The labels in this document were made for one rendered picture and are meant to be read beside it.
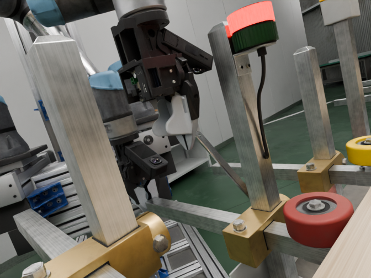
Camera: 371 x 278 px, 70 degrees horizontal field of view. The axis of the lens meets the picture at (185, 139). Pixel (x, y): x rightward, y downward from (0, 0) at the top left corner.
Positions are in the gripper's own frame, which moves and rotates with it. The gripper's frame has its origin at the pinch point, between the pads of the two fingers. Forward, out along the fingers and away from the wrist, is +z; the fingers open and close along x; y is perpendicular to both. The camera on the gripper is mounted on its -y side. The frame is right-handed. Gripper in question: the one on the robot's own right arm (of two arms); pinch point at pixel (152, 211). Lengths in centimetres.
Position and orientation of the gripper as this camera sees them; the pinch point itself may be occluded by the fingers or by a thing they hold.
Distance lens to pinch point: 69.1
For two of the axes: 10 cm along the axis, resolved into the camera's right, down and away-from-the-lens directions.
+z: 2.7, 9.5, 1.7
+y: -6.5, 0.5, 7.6
